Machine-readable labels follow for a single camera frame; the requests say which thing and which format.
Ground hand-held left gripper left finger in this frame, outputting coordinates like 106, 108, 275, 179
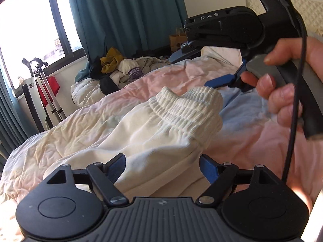
47, 153, 129, 206

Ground window with dark frame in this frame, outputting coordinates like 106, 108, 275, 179
0, 0, 87, 92

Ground teal curtain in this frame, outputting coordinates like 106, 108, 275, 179
0, 76, 29, 168
64, 0, 188, 81

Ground grey garment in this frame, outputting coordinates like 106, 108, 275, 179
136, 55, 174, 69

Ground black garment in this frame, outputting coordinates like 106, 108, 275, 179
100, 77, 120, 93

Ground white quilted headboard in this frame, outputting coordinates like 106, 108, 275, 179
245, 0, 323, 40

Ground white appliance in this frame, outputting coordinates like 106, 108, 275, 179
22, 77, 49, 132

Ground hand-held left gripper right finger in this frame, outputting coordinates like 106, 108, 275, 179
198, 154, 279, 205

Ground black cable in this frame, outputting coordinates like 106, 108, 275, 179
282, 10, 308, 183

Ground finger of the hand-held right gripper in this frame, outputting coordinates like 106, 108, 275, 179
168, 40, 202, 64
204, 60, 254, 93

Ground white shirt with purple print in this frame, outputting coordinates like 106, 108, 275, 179
118, 59, 145, 82

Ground brown paper bag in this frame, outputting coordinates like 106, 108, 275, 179
169, 27, 189, 54

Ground pastel duvet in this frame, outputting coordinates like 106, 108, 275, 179
0, 47, 307, 203

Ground yellow garment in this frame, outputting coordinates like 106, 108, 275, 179
100, 47, 128, 74

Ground red bag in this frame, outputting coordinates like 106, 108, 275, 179
40, 76, 60, 106

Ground person's right hand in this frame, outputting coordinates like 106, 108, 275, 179
240, 37, 323, 207

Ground white sweatpants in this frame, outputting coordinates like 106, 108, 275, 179
57, 86, 224, 197

